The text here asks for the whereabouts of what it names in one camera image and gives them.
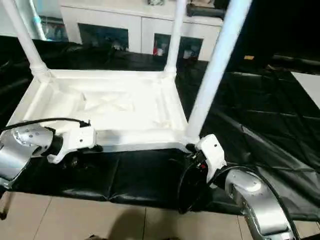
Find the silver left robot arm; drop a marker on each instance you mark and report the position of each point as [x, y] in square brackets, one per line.
[20, 150]

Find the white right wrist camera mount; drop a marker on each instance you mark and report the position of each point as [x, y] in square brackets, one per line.
[212, 152]

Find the white blue pole appliance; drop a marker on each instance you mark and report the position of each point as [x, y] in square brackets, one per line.
[37, 20]

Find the black handheld device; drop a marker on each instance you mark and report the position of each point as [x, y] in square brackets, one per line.
[205, 9]

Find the white low cabinet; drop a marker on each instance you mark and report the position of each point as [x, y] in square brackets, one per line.
[110, 20]

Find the black work mat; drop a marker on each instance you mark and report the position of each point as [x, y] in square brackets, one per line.
[260, 125]

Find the small yellow tag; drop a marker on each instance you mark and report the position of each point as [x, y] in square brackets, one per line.
[249, 57]

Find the dark clutter pile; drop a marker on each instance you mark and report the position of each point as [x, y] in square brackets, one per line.
[156, 2]

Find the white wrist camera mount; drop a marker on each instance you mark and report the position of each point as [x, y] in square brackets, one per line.
[75, 140]
[212, 152]

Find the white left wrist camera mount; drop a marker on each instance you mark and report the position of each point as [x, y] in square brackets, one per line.
[75, 140]

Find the white flat board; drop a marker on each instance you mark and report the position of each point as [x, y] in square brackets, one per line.
[307, 85]

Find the white plastic table top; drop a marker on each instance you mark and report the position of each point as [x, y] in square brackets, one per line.
[100, 105]

